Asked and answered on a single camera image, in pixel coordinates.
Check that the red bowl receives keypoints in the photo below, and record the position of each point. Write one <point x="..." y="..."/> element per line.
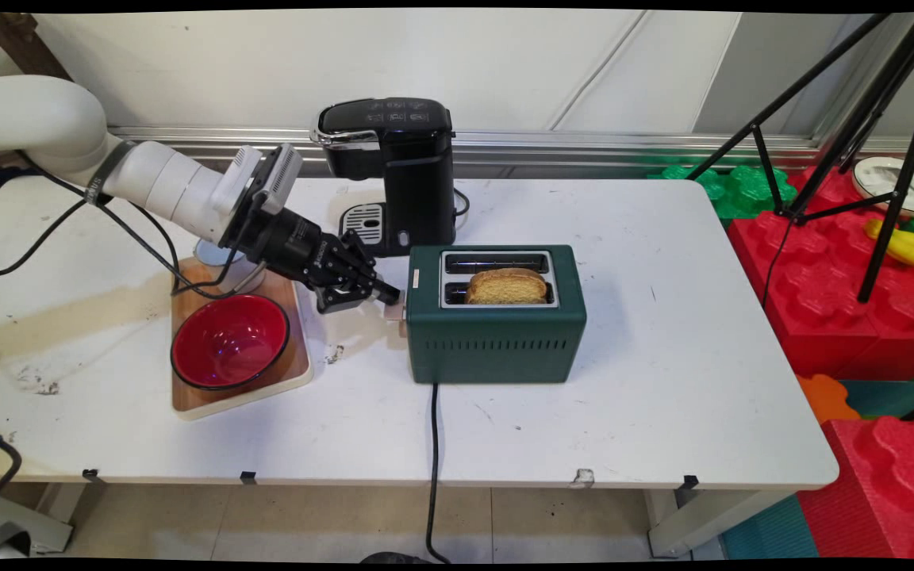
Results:
<point x="227" y="341"/>

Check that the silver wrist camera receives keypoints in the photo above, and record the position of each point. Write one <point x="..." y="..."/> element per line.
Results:
<point x="282" y="178"/>

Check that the black tripod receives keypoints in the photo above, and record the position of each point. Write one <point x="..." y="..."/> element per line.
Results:
<point x="897" y="206"/>

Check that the wooden frame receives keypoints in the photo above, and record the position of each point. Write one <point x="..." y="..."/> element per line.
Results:
<point x="21" y="40"/>

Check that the teal foam block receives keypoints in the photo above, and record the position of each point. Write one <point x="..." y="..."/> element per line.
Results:
<point x="893" y="396"/>

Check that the wooden tray with white rim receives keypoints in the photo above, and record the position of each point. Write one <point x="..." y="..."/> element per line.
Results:
<point x="294" y="361"/>

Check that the black coffee machine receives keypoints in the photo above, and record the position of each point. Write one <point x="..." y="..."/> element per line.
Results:
<point x="417" y="174"/>

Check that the aluminium wall rail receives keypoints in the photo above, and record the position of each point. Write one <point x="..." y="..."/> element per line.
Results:
<point x="584" y="147"/>

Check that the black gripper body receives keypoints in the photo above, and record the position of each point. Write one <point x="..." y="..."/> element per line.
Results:
<point x="290" y="242"/>

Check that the white table leg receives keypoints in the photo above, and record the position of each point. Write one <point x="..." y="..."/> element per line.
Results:
<point x="703" y="519"/>
<point x="52" y="511"/>

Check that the teal foam mat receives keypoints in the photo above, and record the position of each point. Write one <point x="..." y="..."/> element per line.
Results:
<point x="766" y="531"/>

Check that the clear glass cup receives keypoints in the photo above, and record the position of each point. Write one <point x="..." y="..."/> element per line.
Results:
<point x="211" y="255"/>

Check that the toasted bread slice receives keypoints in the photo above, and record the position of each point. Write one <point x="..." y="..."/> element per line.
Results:
<point x="505" y="287"/>

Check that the orange foam piece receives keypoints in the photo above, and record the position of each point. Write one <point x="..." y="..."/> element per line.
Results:
<point x="826" y="396"/>

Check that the dark green toaster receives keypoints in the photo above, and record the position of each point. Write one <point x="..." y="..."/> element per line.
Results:
<point x="497" y="341"/>

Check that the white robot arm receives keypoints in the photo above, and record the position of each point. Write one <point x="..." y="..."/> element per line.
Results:
<point x="44" y="119"/>

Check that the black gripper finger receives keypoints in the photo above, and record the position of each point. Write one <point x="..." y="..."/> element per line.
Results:
<point x="342" y="297"/>
<point x="370" y="270"/>

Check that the white plate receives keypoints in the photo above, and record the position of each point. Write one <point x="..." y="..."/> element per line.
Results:
<point x="873" y="178"/>

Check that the white tape piece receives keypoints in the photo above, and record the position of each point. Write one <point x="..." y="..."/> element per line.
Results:
<point x="584" y="477"/>

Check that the yellow banana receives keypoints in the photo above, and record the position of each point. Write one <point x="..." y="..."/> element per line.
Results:
<point x="913" y="250"/>

